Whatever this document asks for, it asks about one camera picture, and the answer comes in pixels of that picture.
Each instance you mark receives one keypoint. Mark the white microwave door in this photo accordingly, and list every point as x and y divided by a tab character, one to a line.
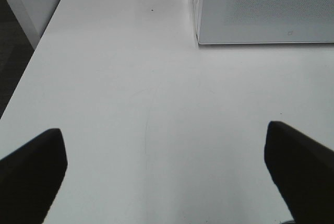
264	21

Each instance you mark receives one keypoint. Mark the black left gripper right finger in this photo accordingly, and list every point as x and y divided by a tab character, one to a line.
302	170

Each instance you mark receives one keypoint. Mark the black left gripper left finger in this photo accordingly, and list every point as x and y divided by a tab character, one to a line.
31	177

